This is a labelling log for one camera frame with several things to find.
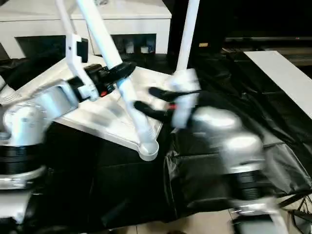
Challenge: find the black table mat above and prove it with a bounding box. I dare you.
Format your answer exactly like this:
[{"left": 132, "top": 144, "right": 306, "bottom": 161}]
[{"left": 0, "top": 52, "right": 312, "bottom": 230}]

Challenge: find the white sideboard cabinet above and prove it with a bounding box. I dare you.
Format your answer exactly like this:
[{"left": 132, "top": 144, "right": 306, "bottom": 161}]
[{"left": 0, "top": 0, "right": 173, "bottom": 59}]

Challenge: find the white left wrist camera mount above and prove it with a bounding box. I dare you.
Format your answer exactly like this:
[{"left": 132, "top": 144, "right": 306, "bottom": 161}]
[{"left": 64, "top": 34, "right": 101, "bottom": 102}]

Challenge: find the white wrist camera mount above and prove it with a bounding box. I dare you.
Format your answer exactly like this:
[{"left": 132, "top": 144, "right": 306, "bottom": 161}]
[
  {"left": 167, "top": 68, "right": 202, "bottom": 129},
  {"left": 64, "top": 34, "right": 101, "bottom": 102}
]

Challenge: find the white flat board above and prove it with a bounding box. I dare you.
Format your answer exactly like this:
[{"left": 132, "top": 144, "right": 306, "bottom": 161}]
[{"left": 243, "top": 50, "right": 312, "bottom": 111}]

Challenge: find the black tripod stand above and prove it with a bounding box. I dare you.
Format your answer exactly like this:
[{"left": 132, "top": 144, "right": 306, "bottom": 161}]
[{"left": 277, "top": 192, "right": 312, "bottom": 229}]

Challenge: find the white plastic table top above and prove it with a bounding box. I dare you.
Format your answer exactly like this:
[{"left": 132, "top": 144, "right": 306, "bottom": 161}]
[{"left": 0, "top": 55, "right": 186, "bottom": 162}]

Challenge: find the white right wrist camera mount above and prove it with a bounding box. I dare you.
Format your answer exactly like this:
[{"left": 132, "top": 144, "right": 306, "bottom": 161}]
[{"left": 167, "top": 68, "right": 202, "bottom": 129}]

